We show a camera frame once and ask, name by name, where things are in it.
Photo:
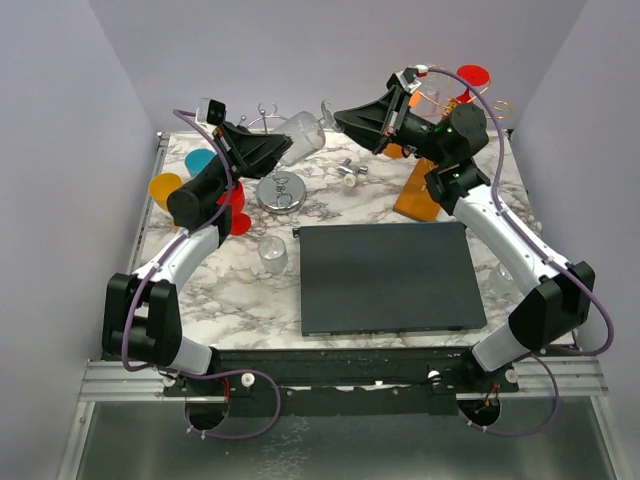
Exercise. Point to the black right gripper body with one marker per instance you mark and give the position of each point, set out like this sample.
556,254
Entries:
415,134

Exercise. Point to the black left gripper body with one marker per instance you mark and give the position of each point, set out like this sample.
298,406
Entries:
218,138

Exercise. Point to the blue plastic wine glass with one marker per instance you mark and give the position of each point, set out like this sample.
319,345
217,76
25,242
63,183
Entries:
196,160

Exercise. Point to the clear textured wine glass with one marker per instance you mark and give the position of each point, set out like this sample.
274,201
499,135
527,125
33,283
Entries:
307,133

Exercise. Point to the yellow plastic wine glass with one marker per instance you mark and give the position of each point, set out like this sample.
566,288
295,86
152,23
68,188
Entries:
160,187

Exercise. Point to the clear ribbed wine glass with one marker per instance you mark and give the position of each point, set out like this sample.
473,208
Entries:
273,254

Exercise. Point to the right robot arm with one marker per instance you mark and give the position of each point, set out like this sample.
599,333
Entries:
556,291

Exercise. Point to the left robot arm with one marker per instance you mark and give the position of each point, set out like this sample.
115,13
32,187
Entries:
142,323

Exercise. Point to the orange plastic wine glass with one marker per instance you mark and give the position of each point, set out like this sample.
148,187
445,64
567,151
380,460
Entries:
394,150

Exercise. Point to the clear glass on gold rack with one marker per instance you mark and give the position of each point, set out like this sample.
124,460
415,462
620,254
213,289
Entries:
431,90

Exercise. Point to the chrome wine glass rack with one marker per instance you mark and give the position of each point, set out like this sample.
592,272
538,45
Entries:
281,192

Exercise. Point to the red plastic wine glass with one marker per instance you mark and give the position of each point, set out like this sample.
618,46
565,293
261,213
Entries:
475,75

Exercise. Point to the small chrome metal fitting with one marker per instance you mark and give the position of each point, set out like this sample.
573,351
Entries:
348,168

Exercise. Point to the dark grey flat box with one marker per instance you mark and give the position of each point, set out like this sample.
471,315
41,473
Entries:
387,278

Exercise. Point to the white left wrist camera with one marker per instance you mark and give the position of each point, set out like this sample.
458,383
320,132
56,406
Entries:
211,112

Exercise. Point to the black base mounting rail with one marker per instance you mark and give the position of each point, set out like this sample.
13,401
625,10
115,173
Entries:
343,382

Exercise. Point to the aluminium extrusion rail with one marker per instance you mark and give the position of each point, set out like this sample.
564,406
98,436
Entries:
109,381

